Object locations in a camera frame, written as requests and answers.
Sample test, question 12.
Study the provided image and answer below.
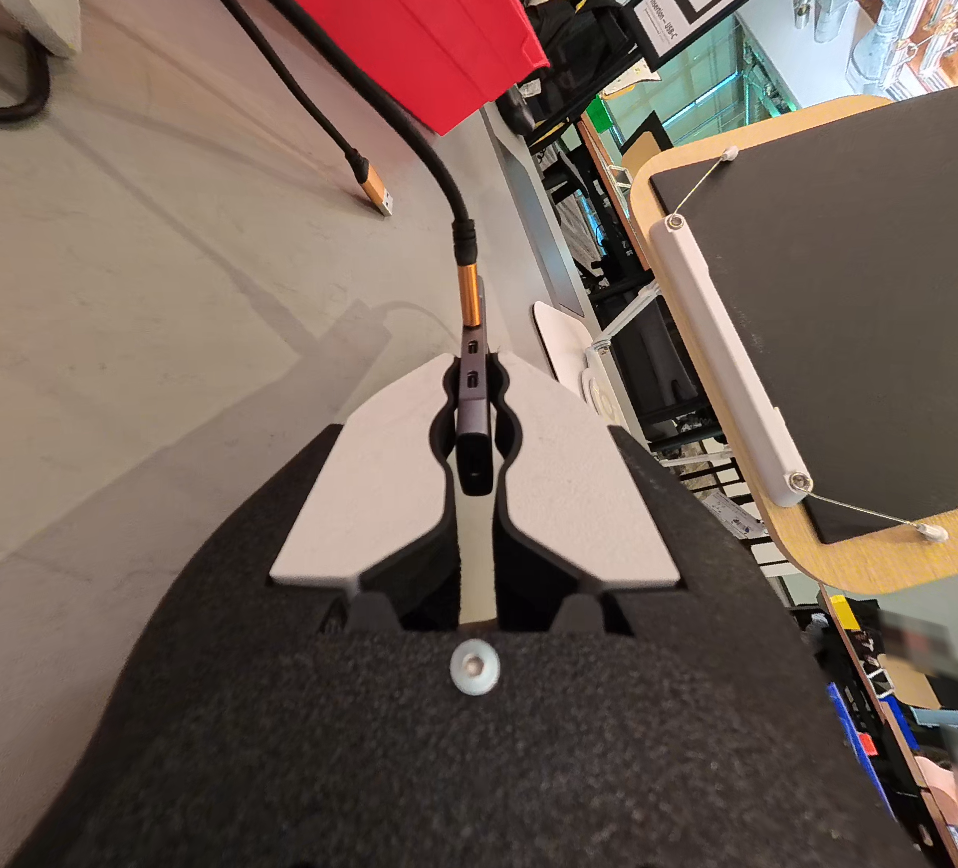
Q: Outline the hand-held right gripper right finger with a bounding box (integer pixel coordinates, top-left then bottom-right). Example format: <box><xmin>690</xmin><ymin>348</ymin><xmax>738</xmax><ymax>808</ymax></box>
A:
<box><xmin>490</xmin><ymin>352</ymin><xmax>684</xmax><ymax>591</ymax></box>

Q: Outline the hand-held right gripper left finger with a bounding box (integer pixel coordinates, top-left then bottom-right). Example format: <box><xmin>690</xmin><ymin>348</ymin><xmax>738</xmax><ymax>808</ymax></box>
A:
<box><xmin>268</xmin><ymin>353</ymin><xmax>460</xmax><ymax>591</ymax></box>

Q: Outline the dark grey usb hub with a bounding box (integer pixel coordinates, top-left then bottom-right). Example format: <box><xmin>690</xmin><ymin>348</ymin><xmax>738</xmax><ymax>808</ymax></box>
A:
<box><xmin>453</xmin><ymin>275</ymin><xmax>496</xmax><ymax>496</ymax></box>

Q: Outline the black cable with orange plugs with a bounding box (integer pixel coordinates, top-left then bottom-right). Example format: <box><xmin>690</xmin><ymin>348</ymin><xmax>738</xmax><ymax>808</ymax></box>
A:
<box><xmin>0</xmin><ymin>0</ymin><xmax>484</xmax><ymax>328</ymax></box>

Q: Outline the black wood-rimmed board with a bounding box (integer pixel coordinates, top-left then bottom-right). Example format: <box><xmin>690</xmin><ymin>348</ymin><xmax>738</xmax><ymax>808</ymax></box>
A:
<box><xmin>629</xmin><ymin>86</ymin><xmax>958</xmax><ymax>596</ymax></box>

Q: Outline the red plastic bin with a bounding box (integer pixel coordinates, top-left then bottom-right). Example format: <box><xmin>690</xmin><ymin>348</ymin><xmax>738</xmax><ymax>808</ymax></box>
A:
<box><xmin>198</xmin><ymin>0</ymin><xmax>551</xmax><ymax>137</ymax></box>

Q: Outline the blue plastic bin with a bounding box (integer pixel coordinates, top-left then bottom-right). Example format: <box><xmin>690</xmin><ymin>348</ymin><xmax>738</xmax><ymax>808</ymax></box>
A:
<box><xmin>827</xmin><ymin>681</ymin><xmax>895</xmax><ymax>813</ymax></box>

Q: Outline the white board bracket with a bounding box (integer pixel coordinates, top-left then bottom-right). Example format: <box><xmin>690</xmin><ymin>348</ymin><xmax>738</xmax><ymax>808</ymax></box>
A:
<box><xmin>647</xmin><ymin>213</ymin><xmax>813</xmax><ymax>508</ymax></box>

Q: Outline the thin wire with white end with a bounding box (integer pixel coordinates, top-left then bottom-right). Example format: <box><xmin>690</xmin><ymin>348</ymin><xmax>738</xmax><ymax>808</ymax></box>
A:
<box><xmin>672</xmin><ymin>146</ymin><xmax>740</xmax><ymax>227</ymax></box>
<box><xmin>795</xmin><ymin>477</ymin><xmax>950</xmax><ymax>544</ymax></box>

